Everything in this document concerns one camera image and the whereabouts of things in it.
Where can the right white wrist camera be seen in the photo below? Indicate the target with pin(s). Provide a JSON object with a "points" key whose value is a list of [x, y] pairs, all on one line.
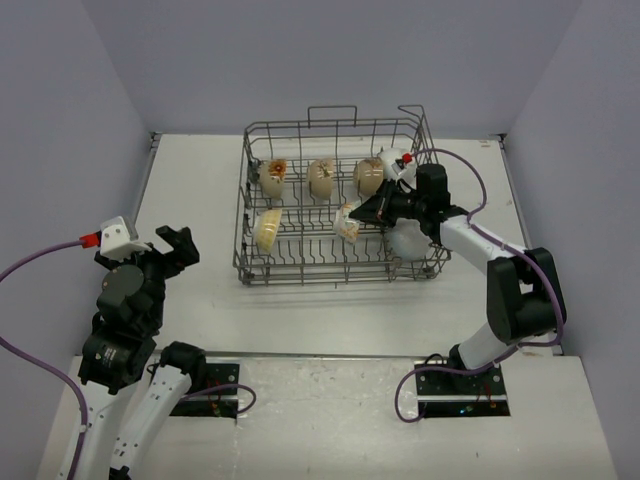
{"points": [[401, 168]]}

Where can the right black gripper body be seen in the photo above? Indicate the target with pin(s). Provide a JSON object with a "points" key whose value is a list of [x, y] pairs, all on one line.
{"points": [[404, 205]]}

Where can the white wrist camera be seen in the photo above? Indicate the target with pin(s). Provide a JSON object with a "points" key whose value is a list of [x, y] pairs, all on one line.
{"points": [[119, 239], [401, 168]]}

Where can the white bowl front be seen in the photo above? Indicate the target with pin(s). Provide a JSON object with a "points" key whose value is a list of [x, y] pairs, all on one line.
{"points": [[407, 241]]}

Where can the green floral bowl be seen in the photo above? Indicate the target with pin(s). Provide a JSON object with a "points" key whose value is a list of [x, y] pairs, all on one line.
{"points": [[343, 225]]}

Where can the white bowl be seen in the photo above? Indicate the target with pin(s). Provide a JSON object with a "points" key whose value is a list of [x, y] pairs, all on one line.
{"points": [[386, 153], [407, 241]]}

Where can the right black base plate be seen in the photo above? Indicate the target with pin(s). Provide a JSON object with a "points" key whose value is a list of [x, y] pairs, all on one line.
{"points": [[445, 395]]}

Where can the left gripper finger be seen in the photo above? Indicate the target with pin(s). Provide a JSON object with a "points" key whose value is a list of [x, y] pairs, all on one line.
{"points": [[179, 240], [183, 256]]}

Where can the white bowl rear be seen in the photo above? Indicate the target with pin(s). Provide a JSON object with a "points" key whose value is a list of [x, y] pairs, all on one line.
{"points": [[386, 153]]}

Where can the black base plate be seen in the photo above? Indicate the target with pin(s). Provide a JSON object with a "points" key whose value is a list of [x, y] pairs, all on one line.
{"points": [[219, 404], [445, 395]]}

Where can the yellow checked bowl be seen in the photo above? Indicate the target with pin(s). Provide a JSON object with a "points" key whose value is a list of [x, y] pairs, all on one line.
{"points": [[265, 229]]}

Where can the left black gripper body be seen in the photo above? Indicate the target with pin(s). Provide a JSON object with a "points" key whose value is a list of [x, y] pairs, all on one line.
{"points": [[155, 265]]}

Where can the beige bowl colourful leaves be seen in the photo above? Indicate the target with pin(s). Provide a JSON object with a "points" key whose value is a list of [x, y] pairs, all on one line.
{"points": [[368, 175]]}

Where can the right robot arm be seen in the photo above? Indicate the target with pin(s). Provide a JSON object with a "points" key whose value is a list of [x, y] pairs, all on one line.
{"points": [[524, 305]]}

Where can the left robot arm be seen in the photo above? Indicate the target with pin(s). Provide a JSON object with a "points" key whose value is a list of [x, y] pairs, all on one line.
{"points": [[129, 315]]}

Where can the grey wire dish rack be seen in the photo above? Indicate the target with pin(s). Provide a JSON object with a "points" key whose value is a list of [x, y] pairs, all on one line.
{"points": [[307, 250]]}

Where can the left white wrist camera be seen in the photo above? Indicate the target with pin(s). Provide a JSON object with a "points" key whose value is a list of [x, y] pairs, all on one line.
{"points": [[119, 239]]}

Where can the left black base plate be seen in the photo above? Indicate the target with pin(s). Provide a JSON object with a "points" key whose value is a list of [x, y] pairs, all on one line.
{"points": [[219, 404]]}

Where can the beige bowl orange flower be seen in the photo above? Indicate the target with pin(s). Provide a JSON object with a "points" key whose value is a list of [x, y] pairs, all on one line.
{"points": [[272, 176]]}

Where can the beige bowl small flowers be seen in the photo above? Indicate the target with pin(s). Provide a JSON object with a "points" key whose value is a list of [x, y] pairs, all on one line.
{"points": [[320, 178]]}

